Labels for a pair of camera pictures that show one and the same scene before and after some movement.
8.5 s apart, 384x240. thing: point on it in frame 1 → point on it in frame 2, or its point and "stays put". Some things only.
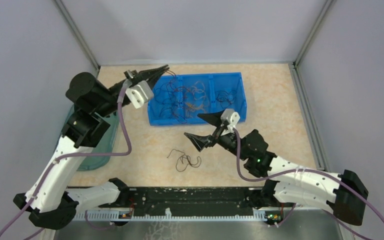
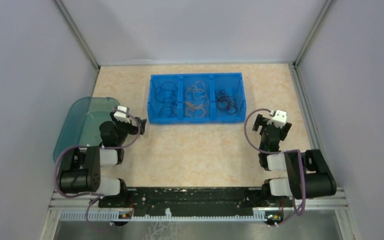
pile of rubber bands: [190, 164] → [227, 103]
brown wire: [181, 94] → [224, 101]
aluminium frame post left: [79, 35] stays put
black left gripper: [152, 75] → [134, 129]
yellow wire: [198, 90] stays put
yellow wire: [191, 107] stays put
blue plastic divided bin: [179, 99] stays put
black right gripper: [201, 142] → [260, 121]
